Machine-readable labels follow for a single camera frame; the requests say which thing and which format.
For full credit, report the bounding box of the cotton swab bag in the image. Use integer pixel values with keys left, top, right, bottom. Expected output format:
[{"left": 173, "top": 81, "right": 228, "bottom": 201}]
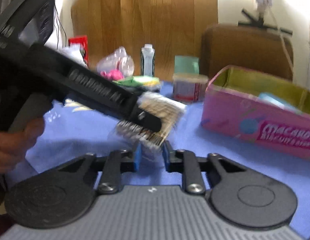
[{"left": 114, "top": 92, "right": 186, "bottom": 153}]

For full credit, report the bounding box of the pink knitted ball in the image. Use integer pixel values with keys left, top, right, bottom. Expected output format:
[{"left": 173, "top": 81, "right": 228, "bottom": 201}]
[{"left": 100, "top": 69, "right": 124, "bottom": 81}]

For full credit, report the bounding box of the blue pencil case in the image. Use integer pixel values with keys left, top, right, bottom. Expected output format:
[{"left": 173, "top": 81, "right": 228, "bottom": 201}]
[{"left": 258, "top": 93, "right": 302, "bottom": 114}]

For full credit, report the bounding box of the person left hand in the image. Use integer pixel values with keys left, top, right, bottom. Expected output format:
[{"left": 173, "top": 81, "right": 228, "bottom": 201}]
[{"left": 0, "top": 117, "right": 45, "bottom": 173}]

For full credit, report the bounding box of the white tissue pack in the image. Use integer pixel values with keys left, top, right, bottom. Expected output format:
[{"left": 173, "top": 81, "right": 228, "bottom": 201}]
[{"left": 58, "top": 45, "right": 88, "bottom": 69}]

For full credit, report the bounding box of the round paper food tub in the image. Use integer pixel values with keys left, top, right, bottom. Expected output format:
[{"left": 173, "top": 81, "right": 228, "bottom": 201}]
[{"left": 173, "top": 73, "right": 209, "bottom": 102}]

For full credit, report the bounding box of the blue tablecloth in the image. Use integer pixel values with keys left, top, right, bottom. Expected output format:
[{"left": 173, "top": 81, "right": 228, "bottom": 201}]
[{"left": 4, "top": 80, "right": 310, "bottom": 239}]

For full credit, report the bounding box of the red cardboard box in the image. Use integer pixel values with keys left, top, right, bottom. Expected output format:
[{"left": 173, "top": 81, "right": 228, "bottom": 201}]
[{"left": 68, "top": 35, "right": 88, "bottom": 64}]

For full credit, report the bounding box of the plastic bag of cups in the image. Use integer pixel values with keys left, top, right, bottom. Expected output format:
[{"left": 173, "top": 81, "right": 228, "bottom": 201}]
[{"left": 96, "top": 47, "right": 134, "bottom": 77}]

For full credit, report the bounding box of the green white drink carton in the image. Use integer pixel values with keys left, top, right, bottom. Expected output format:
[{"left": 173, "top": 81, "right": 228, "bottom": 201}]
[{"left": 140, "top": 44, "right": 155, "bottom": 77}]

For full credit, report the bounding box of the teal plastic mug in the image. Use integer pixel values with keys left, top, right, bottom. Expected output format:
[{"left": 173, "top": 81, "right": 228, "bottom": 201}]
[{"left": 174, "top": 55, "right": 199, "bottom": 74}]

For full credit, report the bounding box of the pink macaron biscuit tin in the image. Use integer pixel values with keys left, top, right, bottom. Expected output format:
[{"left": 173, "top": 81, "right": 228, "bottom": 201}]
[{"left": 201, "top": 66, "right": 310, "bottom": 160}]

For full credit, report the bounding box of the wooden board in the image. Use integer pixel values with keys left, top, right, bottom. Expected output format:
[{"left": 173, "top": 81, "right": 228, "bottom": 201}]
[{"left": 71, "top": 0, "right": 218, "bottom": 81}]

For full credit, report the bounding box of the white power cable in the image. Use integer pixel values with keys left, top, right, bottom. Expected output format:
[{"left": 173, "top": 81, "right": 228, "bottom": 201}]
[{"left": 268, "top": 4, "right": 296, "bottom": 81}]

